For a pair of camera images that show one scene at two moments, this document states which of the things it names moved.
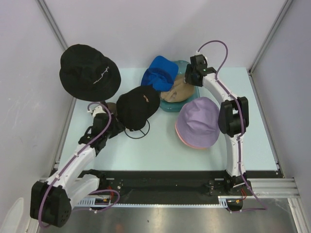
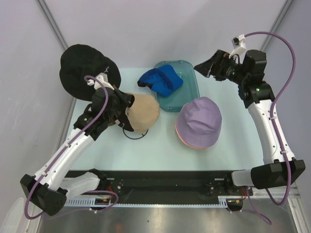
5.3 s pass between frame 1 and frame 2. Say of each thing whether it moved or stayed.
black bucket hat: stayed
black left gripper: moved
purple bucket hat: stayed
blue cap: moved
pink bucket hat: stayed
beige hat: moved
